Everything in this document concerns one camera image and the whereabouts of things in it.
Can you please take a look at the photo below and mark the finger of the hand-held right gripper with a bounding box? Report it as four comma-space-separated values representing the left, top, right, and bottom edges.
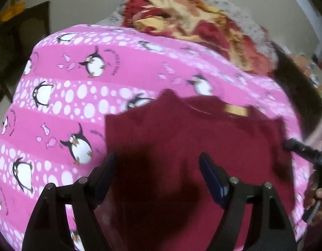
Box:
281, 138, 316, 166

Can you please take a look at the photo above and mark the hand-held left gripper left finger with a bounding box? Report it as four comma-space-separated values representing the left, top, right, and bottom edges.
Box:
23, 152, 117, 251

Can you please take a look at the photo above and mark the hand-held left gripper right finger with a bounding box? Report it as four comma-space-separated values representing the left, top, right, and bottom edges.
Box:
198, 152, 299, 251

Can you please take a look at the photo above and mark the dark red sweater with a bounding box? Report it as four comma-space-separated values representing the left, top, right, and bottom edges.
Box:
105, 89, 309, 251

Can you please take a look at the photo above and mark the dark wooden furniture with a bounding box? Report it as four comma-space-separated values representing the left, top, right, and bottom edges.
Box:
271, 42, 322, 139

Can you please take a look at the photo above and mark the assorted clutter pile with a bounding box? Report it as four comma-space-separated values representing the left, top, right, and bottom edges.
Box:
292, 54, 322, 92

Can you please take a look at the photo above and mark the pink penguin print blanket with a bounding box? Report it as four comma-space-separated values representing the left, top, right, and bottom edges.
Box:
0, 24, 309, 251

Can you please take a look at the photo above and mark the dark wooden chair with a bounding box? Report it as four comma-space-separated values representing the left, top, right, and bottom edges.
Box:
0, 1, 52, 108

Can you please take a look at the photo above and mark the red yellow floral quilt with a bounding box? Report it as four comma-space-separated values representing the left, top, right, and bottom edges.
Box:
121, 0, 278, 77

